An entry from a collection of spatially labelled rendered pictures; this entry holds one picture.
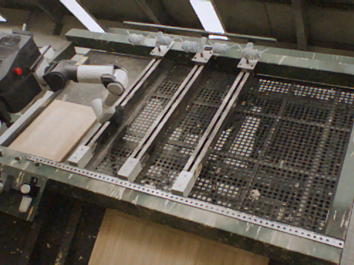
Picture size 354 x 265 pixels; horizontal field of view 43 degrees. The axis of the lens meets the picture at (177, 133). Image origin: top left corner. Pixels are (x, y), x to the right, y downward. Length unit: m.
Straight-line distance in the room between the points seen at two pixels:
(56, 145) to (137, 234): 0.70
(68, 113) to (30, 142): 0.29
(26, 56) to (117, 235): 1.02
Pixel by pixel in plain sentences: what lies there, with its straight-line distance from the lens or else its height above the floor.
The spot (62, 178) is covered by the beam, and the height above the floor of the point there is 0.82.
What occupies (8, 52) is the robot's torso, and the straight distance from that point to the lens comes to 2.31.
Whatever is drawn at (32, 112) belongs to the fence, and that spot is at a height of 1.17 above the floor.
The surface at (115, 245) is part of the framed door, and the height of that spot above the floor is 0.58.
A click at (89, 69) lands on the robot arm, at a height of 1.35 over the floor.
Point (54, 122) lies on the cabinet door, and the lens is 2.82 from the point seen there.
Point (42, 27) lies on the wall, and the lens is 10.13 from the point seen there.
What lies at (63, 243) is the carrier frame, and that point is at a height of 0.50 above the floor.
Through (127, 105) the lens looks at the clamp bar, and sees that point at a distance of 2.73.
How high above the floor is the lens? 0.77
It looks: 11 degrees up
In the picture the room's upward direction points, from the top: 17 degrees clockwise
